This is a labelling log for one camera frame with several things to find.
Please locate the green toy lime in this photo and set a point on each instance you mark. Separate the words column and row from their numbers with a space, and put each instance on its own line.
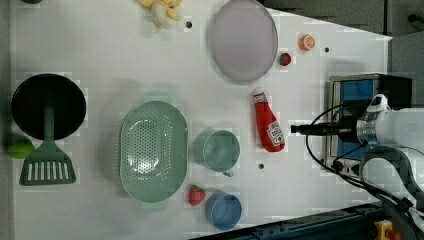
column 20, row 149

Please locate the purple round plate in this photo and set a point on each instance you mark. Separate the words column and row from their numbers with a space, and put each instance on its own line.
column 243, row 40

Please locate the blue cup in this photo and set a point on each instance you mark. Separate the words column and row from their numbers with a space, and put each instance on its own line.
column 223, row 210

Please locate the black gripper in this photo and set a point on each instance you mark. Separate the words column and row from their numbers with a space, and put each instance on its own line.
column 344, row 128

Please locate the black round pan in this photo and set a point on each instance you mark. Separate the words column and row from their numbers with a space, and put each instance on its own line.
column 67, row 99

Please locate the small toy strawberry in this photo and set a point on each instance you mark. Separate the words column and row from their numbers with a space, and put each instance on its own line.
column 285, row 59

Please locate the green slotted spatula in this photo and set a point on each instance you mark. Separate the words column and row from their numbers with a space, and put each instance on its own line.
column 48, row 164

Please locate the green oval strainer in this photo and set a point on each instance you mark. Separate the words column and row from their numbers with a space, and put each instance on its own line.
column 153, row 151

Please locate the green cup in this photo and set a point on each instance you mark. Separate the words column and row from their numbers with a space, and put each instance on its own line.
column 218, row 150

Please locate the silver toaster oven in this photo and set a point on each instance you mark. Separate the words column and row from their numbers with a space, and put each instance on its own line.
column 349, row 96

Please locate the red ketchup bottle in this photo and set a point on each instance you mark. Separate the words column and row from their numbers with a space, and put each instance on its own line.
column 269, row 130

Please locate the toy banana bunch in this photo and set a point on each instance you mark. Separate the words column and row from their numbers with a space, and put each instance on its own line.
column 162, row 10

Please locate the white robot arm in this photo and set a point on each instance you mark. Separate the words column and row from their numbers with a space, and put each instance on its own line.
column 392, row 167

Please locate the large toy strawberry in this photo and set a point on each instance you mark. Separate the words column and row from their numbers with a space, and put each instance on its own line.
column 196, row 195

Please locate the yellow red emergency button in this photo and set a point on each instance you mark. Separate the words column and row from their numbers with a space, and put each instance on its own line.
column 385, row 231

